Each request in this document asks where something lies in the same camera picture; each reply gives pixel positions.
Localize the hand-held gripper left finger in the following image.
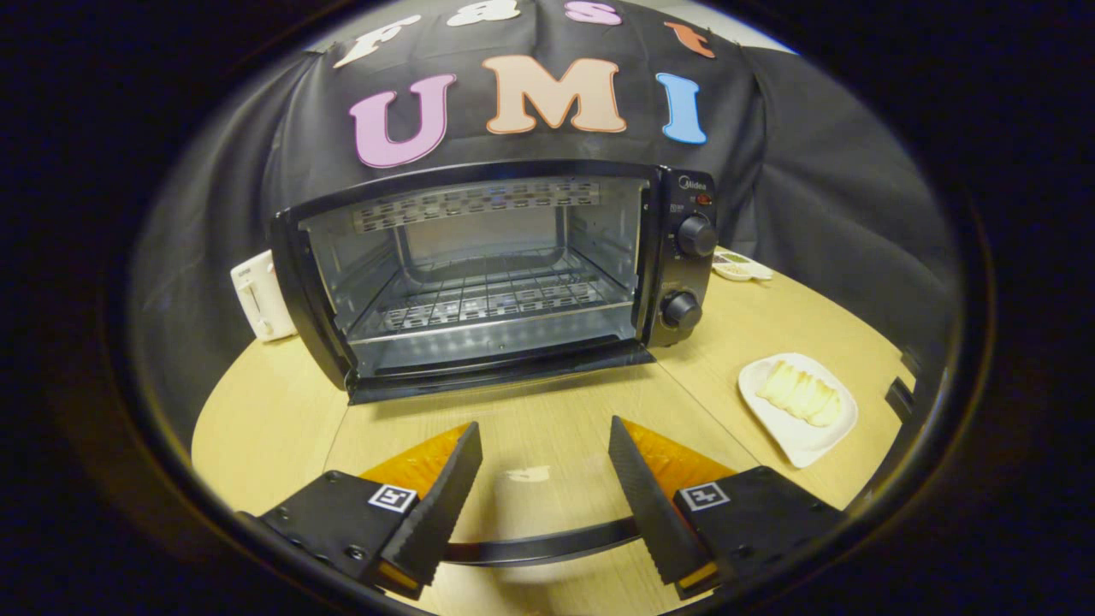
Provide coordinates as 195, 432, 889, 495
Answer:
240, 422, 482, 600

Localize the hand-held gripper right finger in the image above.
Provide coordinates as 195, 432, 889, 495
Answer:
609, 417, 843, 600

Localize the beige ridged bread roll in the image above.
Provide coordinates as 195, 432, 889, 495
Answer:
757, 360, 843, 429

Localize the black toaster oven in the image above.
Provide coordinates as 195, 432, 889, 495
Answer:
269, 160, 762, 567

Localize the white pop-up toaster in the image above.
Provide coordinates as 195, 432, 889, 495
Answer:
229, 250, 299, 343

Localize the white square plate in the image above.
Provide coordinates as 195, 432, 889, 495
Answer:
737, 352, 859, 469

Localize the white compartment condiment dish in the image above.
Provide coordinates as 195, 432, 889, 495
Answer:
712, 248, 775, 283

